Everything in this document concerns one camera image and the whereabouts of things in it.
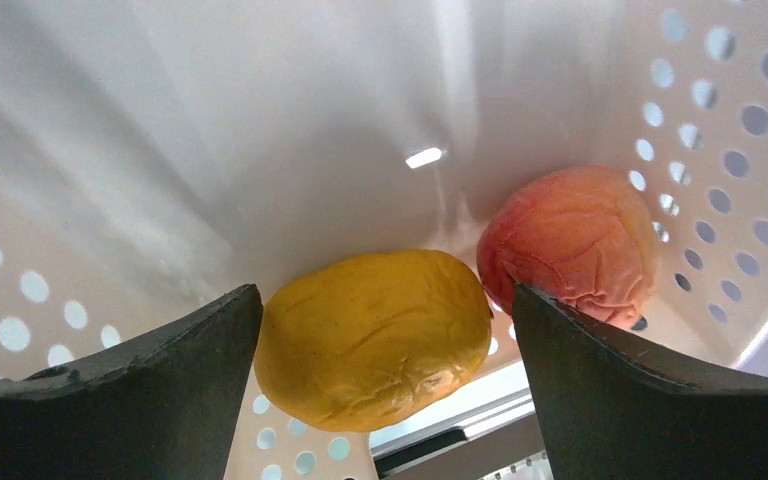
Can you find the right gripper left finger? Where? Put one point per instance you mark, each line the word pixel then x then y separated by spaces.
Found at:
pixel 162 405

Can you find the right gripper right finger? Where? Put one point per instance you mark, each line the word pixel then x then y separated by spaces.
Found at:
pixel 613 405

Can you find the yellow mango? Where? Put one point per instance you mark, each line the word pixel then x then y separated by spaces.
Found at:
pixel 371 340

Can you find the pink peach bottom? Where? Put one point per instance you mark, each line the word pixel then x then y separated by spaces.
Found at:
pixel 583 235

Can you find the white plastic basket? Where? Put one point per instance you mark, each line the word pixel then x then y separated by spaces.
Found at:
pixel 156 155

